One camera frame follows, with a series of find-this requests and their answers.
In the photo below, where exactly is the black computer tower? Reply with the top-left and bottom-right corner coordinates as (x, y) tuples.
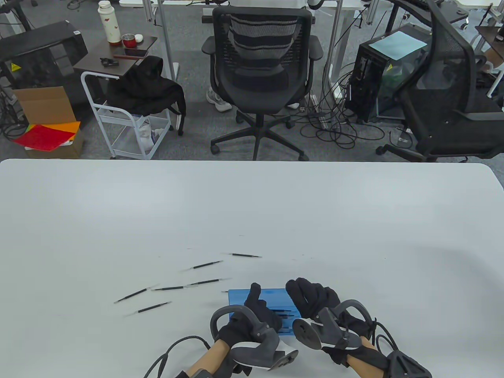
(345, 23), (432, 124)

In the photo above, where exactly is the brown desk with white leg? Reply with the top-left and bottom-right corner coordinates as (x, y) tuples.
(474, 24), (504, 99)

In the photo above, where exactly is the person's right forearm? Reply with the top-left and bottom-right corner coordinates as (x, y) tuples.
(348, 338), (394, 378)

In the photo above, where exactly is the person's right hand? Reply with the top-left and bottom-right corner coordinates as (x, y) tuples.
(285, 278), (379, 367)

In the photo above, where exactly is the red paper sheet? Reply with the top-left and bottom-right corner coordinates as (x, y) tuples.
(13, 124), (76, 152)

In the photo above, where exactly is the tangle of black cables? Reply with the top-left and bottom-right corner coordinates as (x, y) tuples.
(293, 59), (386, 150)

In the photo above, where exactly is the white thermos bottle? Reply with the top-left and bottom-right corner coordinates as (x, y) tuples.
(97, 0), (122, 46)

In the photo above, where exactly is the white rolling cart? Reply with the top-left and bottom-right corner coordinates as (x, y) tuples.
(80, 70), (172, 161)

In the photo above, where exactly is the black grey tracking controller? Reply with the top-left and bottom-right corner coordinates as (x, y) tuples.
(210, 306), (299, 371)
(292, 299), (374, 350)

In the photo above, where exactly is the brown cardboard box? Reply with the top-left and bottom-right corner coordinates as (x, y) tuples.
(12, 85), (85, 159)

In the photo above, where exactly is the white office desk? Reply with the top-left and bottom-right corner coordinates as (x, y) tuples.
(118, 0), (378, 100)

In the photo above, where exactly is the orange paper sheet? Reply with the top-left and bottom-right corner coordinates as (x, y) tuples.
(49, 121), (82, 135)

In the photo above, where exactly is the person's left forearm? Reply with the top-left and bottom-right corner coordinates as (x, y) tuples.
(184, 341), (235, 378)

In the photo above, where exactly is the black desk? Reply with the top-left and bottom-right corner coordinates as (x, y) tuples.
(388, 0), (470, 24)

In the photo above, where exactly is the dark wooden side table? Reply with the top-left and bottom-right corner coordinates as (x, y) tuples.
(73, 35), (158, 78)

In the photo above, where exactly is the white plastic bag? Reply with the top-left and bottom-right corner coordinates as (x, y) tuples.
(135, 113), (169, 155)

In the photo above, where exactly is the black jacket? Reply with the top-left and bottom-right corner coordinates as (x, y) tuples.
(106, 56), (187, 137)

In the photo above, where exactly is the white power strip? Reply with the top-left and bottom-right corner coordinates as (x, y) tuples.
(308, 93), (330, 130)

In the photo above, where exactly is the black office chair with headrest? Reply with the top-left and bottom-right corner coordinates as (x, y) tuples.
(375, 0), (504, 163)

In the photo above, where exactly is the person's left hand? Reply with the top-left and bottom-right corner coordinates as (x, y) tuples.
(218, 283), (282, 348)

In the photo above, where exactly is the black mesh office chair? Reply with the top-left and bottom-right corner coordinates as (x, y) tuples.
(201, 6), (324, 162)

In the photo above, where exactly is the black glove cable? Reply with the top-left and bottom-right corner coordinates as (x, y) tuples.
(370, 318), (403, 355)
(143, 335), (213, 378)

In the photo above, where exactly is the blue translucent stationery box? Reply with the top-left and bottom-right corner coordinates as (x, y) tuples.
(228, 289), (302, 336)

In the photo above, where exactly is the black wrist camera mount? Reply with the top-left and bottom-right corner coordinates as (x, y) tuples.
(386, 352), (433, 378)
(175, 368), (215, 378)

